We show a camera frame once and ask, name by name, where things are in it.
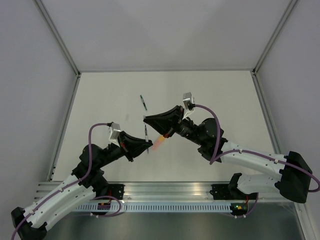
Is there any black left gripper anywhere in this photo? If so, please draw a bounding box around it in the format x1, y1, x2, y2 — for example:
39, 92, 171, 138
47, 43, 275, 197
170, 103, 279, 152
97, 130, 154, 168

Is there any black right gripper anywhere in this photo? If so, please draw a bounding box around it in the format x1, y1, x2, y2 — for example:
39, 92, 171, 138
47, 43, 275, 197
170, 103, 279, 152
143, 105, 204, 146

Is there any purple marker pen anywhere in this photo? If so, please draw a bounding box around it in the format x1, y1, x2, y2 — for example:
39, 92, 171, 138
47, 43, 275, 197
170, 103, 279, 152
143, 115, 150, 154

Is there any pink highlighter pen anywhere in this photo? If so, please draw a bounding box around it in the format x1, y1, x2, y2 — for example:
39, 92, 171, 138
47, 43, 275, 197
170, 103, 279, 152
152, 137, 164, 151

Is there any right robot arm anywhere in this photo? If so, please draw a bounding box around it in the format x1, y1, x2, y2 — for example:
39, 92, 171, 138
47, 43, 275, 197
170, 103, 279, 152
143, 105, 313, 204

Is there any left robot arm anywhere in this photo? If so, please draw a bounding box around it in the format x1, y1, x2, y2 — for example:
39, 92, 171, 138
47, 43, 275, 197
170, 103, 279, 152
11, 131, 153, 240

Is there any green pen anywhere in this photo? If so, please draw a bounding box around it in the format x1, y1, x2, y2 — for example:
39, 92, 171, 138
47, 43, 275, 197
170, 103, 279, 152
139, 95, 148, 112

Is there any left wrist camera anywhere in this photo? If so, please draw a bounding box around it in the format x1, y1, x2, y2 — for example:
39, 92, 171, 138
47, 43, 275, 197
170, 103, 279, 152
108, 122, 121, 147

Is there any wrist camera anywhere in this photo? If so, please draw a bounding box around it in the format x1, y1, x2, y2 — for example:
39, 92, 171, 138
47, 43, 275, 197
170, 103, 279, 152
182, 92, 195, 119
108, 122, 121, 147

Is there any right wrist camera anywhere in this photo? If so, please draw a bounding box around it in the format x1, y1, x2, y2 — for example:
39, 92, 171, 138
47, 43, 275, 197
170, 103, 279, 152
182, 92, 195, 119

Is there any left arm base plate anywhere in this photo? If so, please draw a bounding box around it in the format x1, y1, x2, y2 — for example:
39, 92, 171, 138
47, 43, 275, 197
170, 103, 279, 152
99, 183, 125, 200

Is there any aluminium frame rail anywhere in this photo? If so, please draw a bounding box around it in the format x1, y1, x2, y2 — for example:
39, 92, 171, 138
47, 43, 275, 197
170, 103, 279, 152
34, 181, 307, 203

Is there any white slotted cable duct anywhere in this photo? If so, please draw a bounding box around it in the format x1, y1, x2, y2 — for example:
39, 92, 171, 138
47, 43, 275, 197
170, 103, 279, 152
73, 201, 232, 214

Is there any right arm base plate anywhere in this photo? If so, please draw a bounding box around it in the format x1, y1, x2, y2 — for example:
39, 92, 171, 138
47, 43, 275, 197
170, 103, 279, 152
209, 184, 258, 200

